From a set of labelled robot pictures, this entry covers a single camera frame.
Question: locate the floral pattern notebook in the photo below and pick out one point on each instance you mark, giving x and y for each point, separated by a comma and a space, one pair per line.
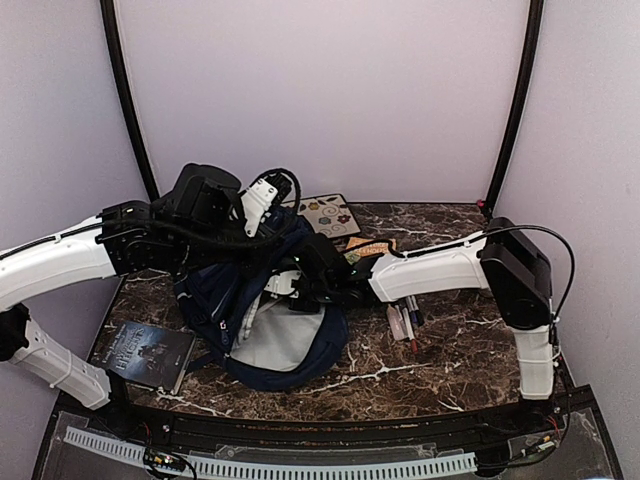
329, 215

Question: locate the white marker purple cap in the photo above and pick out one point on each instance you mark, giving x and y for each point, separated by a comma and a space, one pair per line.
414, 349

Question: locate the navy blue student backpack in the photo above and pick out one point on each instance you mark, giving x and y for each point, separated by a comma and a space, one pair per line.
286, 348

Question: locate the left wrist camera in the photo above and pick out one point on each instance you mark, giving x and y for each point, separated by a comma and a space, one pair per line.
269, 189

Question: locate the right black frame post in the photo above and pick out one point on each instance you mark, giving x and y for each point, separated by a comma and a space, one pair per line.
521, 89

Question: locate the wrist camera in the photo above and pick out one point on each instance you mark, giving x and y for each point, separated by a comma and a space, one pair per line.
269, 189
284, 284

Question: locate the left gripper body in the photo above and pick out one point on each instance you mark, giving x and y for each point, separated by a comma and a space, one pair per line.
209, 245

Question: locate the white slotted cable duct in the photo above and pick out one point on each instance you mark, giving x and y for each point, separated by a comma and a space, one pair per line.
255, 463

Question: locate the orange Treehouse book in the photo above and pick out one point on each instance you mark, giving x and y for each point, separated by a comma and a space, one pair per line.
358, 248

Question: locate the left black frame post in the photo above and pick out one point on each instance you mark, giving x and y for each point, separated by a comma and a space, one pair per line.
125, 96

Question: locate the white marker black cap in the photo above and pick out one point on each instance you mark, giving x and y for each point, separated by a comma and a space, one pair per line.
415, 314

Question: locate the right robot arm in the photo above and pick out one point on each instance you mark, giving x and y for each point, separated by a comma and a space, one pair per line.
500, 259

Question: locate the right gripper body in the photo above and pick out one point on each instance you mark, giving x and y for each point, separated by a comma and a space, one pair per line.
320, 291

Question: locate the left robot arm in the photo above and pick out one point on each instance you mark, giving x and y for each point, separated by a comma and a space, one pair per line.
119, 241

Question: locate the Taming of the Shrew book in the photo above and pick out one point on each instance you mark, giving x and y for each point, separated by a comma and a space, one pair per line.
257, 307

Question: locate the black frame post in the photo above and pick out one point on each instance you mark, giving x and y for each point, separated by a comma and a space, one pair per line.
125, 96
521, 89

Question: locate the black front rail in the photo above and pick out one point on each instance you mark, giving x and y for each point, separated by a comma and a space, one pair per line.
174, 421

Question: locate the dark Wuthering Heights book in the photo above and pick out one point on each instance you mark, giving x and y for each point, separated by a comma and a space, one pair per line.
147, 355

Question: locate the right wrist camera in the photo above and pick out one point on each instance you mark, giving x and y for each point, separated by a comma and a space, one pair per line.
284, 284

